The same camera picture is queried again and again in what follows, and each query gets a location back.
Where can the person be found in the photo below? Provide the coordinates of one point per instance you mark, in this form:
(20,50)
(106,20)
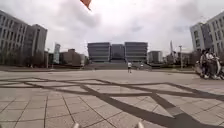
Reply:
(129,66)

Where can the grey striped building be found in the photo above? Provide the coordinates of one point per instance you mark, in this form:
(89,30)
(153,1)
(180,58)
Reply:
(100,51)

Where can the light grey building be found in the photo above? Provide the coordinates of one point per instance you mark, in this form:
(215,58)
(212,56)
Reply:
(11,36)

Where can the glass tower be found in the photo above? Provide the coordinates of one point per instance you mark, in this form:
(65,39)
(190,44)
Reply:
(56,53)

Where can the grey paved plaza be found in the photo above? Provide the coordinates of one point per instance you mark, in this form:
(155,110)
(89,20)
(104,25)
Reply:
(100,110)

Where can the small grey building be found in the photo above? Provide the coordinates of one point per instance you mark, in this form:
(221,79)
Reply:
(155,56)

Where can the grey windowed building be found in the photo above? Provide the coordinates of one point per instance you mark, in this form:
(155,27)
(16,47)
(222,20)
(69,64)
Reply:
(210,36)

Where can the red flag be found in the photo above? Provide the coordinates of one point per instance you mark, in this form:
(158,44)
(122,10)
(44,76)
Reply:
(86,2)

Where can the low brown building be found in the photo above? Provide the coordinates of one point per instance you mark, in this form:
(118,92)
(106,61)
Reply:
(70,57)

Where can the robot's own part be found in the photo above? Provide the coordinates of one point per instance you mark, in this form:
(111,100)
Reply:
(76,125)

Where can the raised stone steps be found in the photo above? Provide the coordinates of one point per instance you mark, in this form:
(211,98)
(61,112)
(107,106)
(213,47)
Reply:
(106,66)

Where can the dark grey tall building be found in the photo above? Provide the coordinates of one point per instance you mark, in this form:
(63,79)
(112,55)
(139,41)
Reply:
(36,43)

